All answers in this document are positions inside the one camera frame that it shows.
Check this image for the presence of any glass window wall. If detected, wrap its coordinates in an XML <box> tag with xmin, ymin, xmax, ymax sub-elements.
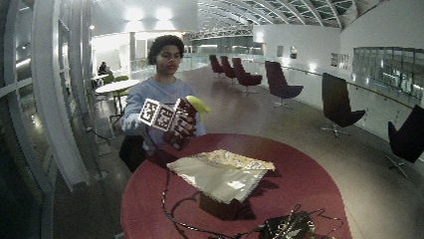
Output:
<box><xmin>352</xmin><ymin>46</ymin><xmax>424</xmax><ymax>102</ymax></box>

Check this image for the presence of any white curved column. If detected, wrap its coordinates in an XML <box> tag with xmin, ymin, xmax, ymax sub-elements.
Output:
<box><xmin>31</xmin><ymin>0</ymin><xmax>92</xmax><ymax>192</ymax></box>

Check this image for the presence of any thin black cable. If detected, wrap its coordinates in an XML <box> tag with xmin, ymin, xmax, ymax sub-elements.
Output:
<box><xmin>289</xmin><ymin>203</ymin><xmax>346</xmax><ymax>235</ymax></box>

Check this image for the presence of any black electronic device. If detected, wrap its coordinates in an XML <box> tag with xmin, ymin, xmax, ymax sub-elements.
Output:
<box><xmin>257</xmin><ymin>210</ymin><xmax>318</xmax><ymax>239</ymax></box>

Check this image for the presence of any black chair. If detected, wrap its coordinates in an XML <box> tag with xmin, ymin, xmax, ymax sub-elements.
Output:
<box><xmin>119</xmin><ymin>134</ymin><xmax>151</xmax><ymax>174</ymax></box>

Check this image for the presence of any white round table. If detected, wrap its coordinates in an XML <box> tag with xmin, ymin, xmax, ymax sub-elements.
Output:
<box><xmin>95</xmin><ymin>79</ymin><xmax>143</xmax><ymax>117</ymax></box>

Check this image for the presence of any gold foil bag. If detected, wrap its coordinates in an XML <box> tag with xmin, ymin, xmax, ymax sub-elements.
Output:
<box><xmin>167</xmin><ymin>148</ymin><xmax>277</xmax><ymax>205</ymax></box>

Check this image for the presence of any white marker cube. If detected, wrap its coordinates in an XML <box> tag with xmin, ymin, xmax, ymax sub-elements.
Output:
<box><xmin>139</xmin><ymin>98</ymin><xmax>188</xmax><ymax>132</ymax></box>

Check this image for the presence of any wall handrail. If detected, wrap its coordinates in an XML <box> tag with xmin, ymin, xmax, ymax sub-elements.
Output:
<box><xmin>253</xmin><ymin>60</ymin><xmax>424</xmax><ymax>111</ymax></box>

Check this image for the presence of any dark red lounge chair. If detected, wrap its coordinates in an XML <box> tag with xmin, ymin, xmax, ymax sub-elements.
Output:
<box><xmin>383</xmin><ymin>104</ymin><xmax>424</xmax><ymax>180</ymax></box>
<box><xmin>209</xmin><ymin>54</ymin><xmax>225</xmax><ymax>80</ymax></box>
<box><xmin>231</xmin><ymin>57</ymin><xmax>264</xmax><ymax>95</ymax></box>
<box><xmin>321</xmin><ymin>72</ymin><xmax>367</xmax><ymax>139</ymax></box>
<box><xmin>264</xmin><ymin>60</ymin><xmax>305</xmax><ymax>110</ymax></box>
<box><xmin>219</xmin><ymin>55</ymin><xmax>239</xmax><ymax>82</ymax></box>

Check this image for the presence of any the person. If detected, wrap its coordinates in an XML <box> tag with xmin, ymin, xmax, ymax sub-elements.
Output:
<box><xmin>122</xmin><ymin>34</ymin><xmax>209</xmax><ymax>157</ymax></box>

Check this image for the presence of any yellow-green banana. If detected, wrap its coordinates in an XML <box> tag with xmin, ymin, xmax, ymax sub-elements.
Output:
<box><xmin>185</xmin><ymin>95</ymin><xmax>213</xmax><ymax>122</ymax></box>

